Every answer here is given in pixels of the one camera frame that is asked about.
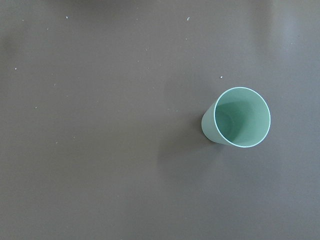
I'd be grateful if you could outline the mint green plastic cup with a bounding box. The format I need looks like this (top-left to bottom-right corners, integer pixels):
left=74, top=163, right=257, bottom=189
left=201, top=86, right=271, bottom=148

